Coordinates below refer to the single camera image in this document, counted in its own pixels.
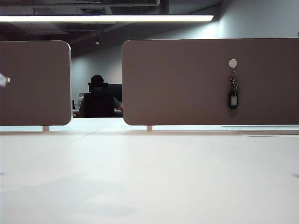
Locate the black left gripper taped finger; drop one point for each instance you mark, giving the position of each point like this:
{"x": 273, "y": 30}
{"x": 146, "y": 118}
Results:
{"x": 3, "y": 79}

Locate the bunch of keys black fob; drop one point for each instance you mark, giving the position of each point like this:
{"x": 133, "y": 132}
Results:
{"x": 233, "y": 100}

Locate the narrow brown desk partition panel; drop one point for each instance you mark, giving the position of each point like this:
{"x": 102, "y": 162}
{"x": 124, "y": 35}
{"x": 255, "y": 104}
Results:
{"x": 35, "y": 93}

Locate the seated person in background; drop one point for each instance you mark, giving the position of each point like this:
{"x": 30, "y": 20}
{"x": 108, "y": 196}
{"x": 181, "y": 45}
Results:
{"x": 97, "y": 78}

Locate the black office chair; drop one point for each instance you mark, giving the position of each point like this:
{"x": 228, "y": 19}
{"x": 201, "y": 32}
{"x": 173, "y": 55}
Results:
{"x": 98, "y": 105}

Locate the black computer monitor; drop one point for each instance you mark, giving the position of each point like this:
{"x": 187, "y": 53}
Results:
{"x": 116, "y": 91}

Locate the long linear ceiling light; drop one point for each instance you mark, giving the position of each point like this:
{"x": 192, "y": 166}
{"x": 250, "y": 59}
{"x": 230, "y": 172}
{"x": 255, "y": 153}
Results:
{"x": 105, "y": 18}

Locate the wide brown desk partition panel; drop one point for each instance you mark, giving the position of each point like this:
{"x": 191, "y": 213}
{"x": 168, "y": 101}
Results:
{"x": 175, "y": 88}

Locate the white adhesive wall hook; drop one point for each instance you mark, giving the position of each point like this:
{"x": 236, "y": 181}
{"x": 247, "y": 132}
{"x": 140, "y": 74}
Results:
{"x": 233, "y": 63}

